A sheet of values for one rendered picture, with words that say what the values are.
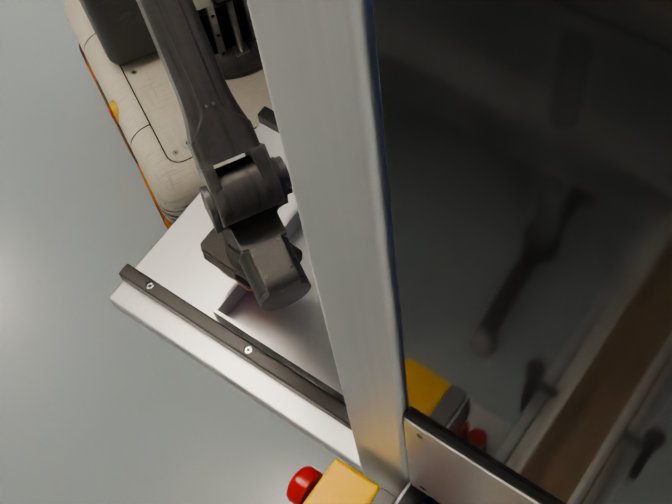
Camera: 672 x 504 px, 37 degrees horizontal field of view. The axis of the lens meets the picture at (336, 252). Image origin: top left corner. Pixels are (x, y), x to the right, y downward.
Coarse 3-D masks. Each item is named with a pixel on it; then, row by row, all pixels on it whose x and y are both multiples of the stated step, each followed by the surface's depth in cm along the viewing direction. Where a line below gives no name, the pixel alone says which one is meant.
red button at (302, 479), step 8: (296, 472) 100; (304, 472) 100; (312, 472) 100; (320, 472) 101; (296, 480) 99; (304, 480) 99; (312, 480) 99; (288, 488) 100; (296, 488) 99; (304, 488) 99; (312, 488) 100; (288, 496) 100; (296, 496) 99; (304, 496) 99
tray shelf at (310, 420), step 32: (256, 128) 137; (192, 224) 130; (160, 256) 128; (192, 256) 128; (128, 288) 127; (192, 288) 126; (224, 288) 125; (160, 320) 124; (192, 352) 122; (224, 352) 121; (256, 384) 119; (288, 416) 117; (320, 416) 116; (352, 448) 114
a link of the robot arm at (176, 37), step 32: (160, 0) 93; (192, 0) 95; (160, 32) 94; (192, 32) 95; (192, 64) 95; (192, 96) 96; (224, 96) 96; (192, 128) 96; (224, 128) 97; (224, 160) 97; (256, 160) 98; (224, 192) 97; (256, 192) 98; (224, 224) 99
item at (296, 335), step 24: (240, 288) 123; (312, 288) 124; (216, 312) 120; (240, 312) 123; (264, 312) 123; (288, 312) 123; (312, 312) 122; (264, 336) 121; (288, 336) 121; (312, 336) 121; (288, 360) 116; (312, 360) 119; (336, 384) 118
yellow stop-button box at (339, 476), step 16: (336, 464) 98; (320, 480) 97; (336, 480) 97; (352, 480) 97; (368, 480) 97; (320, 496) 96; (336, 496) 96; (352, 496) 96; (368, 496) 96; (384, 496) 96
